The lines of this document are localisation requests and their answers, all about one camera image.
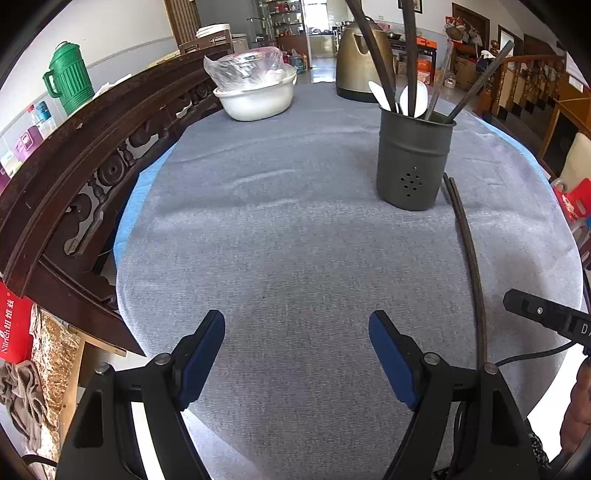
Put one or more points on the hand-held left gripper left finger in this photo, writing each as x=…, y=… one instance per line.
x=198, y=362

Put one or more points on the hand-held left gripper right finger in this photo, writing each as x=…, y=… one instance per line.
x=392, y=362

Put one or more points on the dark wooden chopstick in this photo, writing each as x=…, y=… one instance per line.
x=433, y=104
x=475, y=286
x=407, y=46
x=446, y=182
x=480, y=81
x=371, y=50

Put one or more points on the dark grey utensil holder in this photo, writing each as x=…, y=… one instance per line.
x=406, y=152

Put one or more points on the white plastic spoon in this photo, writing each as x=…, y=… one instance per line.
x=420, y=99
x=381, y=94

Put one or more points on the person's right forearm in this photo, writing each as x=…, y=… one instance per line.
x=579, y=410

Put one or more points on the person's patterned clothing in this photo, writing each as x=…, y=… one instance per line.
x=538, y=443

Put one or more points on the grey tablecloth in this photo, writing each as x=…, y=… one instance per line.
x=300, y=254

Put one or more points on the golden textured bag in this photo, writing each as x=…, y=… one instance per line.
x=55, y=360

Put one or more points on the blue under cloth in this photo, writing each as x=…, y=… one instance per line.
x=131, y=217

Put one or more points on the beige crumpled cloth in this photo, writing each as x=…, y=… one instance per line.
x=21, y=406

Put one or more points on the red printed bag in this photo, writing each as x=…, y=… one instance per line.
x=14, y=323

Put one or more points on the carved dark wooden bench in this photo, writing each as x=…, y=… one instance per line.
x=69, y=184

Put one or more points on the wooden staircase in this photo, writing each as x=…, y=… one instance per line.
x=540, y=74

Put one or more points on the white plastic basin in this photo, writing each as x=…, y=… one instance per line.
x=256, y=104

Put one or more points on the purple plastic container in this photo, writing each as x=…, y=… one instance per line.
x=27, y=143

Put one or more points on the blue capped bottle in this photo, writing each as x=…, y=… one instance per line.
x=45, y=121

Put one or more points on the clear plastic bag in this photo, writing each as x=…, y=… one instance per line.
x=244, y=67

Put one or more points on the bronze electric kettle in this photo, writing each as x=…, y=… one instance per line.
x=355, y=64

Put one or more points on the orange box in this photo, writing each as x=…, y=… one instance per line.
x=425, y=42

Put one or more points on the green thermos jug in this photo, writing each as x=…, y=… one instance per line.
x=71, y=78

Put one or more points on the dark wooden chair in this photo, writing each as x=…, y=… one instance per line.
x=205, y=45

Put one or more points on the brown wooden door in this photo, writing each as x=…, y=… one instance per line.
x=182, y=21

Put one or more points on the grey refrigerator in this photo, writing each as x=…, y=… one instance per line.
x=231, y=16

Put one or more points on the framed wall picture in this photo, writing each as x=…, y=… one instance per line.
x=415, y=5

